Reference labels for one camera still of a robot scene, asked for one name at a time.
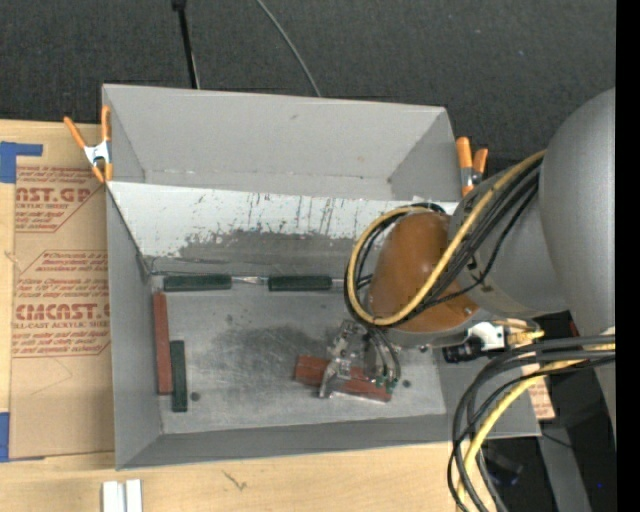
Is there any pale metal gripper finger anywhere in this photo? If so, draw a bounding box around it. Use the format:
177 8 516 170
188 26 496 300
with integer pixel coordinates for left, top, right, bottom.
318 357 355 400
326 343 351 372

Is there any red-brown block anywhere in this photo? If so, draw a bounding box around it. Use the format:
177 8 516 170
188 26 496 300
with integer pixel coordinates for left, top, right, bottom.
151 291 174 396
292 354 393 403

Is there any grey metal bin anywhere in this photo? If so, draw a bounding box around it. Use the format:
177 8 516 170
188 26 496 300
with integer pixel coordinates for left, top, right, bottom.
101 83 544 471

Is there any dark green flat block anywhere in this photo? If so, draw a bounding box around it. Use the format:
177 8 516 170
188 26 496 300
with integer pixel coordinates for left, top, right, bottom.
162 274 233 293
267 275 334 293
169 340 189 413

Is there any brown cardboard board red print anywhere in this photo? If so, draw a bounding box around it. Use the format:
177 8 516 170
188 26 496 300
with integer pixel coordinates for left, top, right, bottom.
0 118 117 462

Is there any black cylinder on white bracket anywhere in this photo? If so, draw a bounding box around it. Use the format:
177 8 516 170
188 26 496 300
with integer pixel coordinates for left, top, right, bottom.
441 321 507 364

